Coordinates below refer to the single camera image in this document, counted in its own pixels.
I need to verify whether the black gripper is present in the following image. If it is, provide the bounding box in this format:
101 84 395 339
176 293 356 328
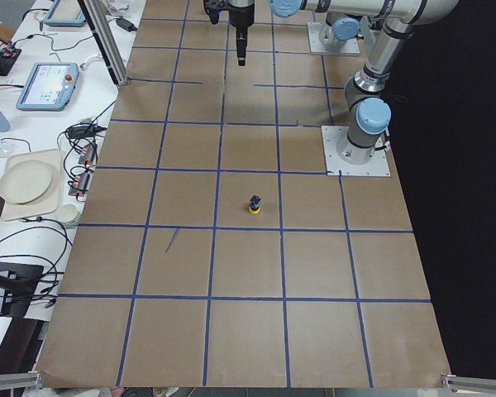
227 0 255 66

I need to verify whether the yellow push button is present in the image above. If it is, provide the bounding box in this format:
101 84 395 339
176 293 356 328
248 194 261 215

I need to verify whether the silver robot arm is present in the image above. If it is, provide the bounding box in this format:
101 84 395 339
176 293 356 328
269 1 457 165
318 12 379 55

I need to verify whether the person hand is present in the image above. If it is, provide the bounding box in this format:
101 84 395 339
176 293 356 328
0 23 16 44

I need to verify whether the black power adapter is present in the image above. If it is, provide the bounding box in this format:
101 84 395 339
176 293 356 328
115 17 137 32

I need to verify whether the far teach pendant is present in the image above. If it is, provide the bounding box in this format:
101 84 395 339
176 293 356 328
43 0 86 27

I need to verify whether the teach pendant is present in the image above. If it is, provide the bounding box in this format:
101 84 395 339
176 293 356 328
16 63 79 111
43 0 86 27

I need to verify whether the upper small circuit board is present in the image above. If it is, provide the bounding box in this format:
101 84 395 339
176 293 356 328
78 142 98 165

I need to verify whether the small circuit board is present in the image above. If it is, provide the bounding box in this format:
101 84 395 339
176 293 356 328
68 171 91 198
78 142 98 165

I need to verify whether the near teach pendant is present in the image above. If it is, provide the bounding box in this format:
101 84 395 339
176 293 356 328
16 63 79 111

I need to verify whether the lower small circuit board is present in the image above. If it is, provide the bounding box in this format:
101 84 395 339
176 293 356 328
68 171 91 198

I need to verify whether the white paper cup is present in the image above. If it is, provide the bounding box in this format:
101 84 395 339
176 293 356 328
56 204 81 228

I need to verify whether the beige tray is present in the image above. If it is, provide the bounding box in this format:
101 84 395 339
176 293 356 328
0 149 63 221

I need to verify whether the beige plate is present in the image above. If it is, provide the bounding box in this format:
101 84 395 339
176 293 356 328
0 160 53 204

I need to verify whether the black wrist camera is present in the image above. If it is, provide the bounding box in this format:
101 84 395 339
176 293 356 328
203 0 228 25

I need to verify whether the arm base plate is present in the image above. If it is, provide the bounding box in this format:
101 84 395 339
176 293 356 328
308 22 360 56
322 126 390 177

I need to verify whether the aluminium frame post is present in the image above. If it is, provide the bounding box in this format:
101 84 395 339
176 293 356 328
78 0 128 87

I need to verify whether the black cable bundle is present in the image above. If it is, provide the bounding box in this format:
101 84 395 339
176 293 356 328
0 217 76 309

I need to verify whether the black camera stand base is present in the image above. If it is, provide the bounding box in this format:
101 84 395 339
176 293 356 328
0 261 44 318

